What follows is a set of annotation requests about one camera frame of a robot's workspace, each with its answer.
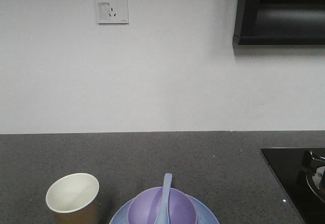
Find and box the black range hood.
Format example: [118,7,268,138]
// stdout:
[233,0,324,45]

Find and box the black stove burner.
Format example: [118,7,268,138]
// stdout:
[301,150,324,202]

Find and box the light blue plate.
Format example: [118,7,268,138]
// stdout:
[108,195,220,224]

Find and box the purple plastic bowl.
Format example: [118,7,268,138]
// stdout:
[126,186,199,224]

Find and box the light blue plastic spoon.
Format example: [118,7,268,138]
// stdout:
[154,173,173,224]

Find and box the white wall power socket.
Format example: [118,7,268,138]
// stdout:
[94,0,129,24]

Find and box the brown paper cup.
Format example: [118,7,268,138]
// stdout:
[45,173,100,223]

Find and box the black gas stove top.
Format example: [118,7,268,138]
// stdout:
[261,147,324,223]

